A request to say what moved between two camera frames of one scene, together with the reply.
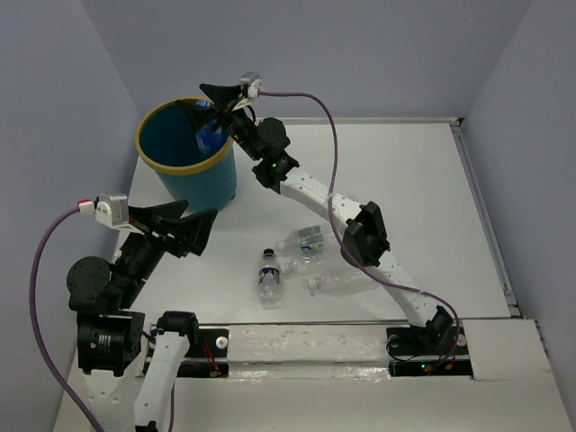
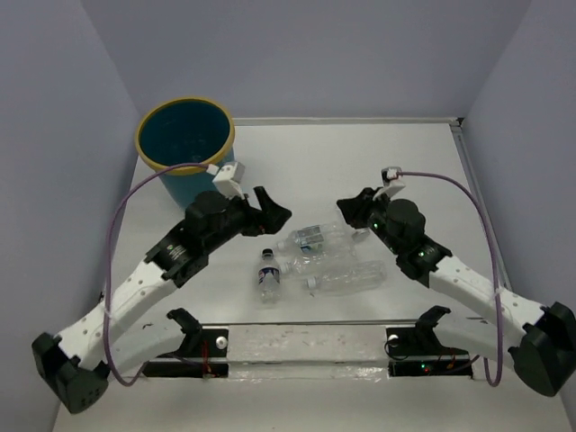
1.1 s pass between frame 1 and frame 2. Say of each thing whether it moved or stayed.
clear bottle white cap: stayed
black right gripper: moved
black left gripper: moved
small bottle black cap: stayed
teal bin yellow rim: stayed
